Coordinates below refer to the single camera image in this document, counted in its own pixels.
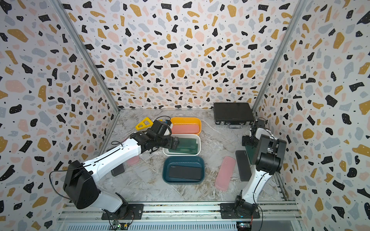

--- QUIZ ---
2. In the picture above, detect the yellow storage box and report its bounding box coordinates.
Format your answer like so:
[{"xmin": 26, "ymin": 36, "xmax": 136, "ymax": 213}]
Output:
[{"xmin": 171, "ymin": 117, "xmax": 202, "ymax": 135}]

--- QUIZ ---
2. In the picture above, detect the white storage box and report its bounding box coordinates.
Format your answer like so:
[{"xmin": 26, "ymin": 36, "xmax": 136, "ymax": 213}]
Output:
[{"xmin": 163, "ymin": 134, "xmax": 201, "ymax": 157}]

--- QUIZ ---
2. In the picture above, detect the black briefcase with metal latches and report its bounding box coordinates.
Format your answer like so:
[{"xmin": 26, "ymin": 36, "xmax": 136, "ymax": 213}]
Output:
[{"xmin": 213, "ymin": 103, "xmax": 254, "ymax": 126}]

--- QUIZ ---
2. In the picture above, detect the yellow triangular ruler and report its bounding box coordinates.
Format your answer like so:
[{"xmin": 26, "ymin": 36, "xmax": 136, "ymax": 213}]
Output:
[{"xmin": 135, "ymin": 117, "xmax": 153, "ymax": 131}]

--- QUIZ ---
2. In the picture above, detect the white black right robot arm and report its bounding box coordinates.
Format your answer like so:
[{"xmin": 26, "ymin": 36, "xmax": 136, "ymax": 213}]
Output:
[{"xmin": 234, "ymin": 117, "xmax": 287, "ymax": 218}]

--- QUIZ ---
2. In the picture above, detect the teal storage box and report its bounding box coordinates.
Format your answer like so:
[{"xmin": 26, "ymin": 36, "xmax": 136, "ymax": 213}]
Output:
[{"xmin": 162, "ymin": 156, "xmax": 205, "ymax": 185}]

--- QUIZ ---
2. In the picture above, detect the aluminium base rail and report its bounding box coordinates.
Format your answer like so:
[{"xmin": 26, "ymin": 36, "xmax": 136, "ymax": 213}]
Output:
[{"xmin": 56, "ymin": 201, "xmax": 306, "ymax": 231}]

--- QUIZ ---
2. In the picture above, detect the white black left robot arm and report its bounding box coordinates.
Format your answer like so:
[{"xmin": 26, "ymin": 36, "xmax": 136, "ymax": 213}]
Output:
[{"xmin": 63, "ymin": 120, "xmax": 179, "ymax": 218}]

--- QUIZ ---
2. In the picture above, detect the green pencil case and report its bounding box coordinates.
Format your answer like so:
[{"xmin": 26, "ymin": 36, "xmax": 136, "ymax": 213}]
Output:
[
  {"xmin": 245, "ymin": 145, "xmax": 255, "ymax": 165},
  {"xmin": 169, "ymin": 138, "xmax": 198, "ymax": 155}
]

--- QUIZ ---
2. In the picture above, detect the pink pencil case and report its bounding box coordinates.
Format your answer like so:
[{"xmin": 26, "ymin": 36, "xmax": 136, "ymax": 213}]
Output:
[
  {"xmin": 172, "ymin": 124, "xmax": 200, "ymax": 134},
  {"xmin": 126, "ymin": 156, "xmax": 141, "ymax": 166},
  {"xmin": 215, "ymin": 157, "xmax": 236, "ymax": 192}
]

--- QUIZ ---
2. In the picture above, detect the dark grey pencil case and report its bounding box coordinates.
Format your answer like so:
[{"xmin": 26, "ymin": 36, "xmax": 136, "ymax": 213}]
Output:
[
  {"xmin": 168, "ymin": 166, "xmax": 202, "ymax": 181},
  {"xmin": 111, "ymin": 164, "xmax": 125, "ymax": 177},
  {"xmin": 235, "ymin": 150, "xmax": 252, "ymax": 182}
]

